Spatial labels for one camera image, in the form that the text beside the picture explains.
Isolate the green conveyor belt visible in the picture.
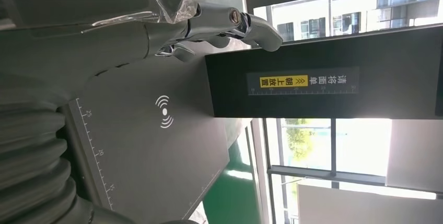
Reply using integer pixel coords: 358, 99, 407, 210
202, 125, 263, 224

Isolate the black inbound scanner machine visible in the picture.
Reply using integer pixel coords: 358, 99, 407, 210
59, 24, 443, 224

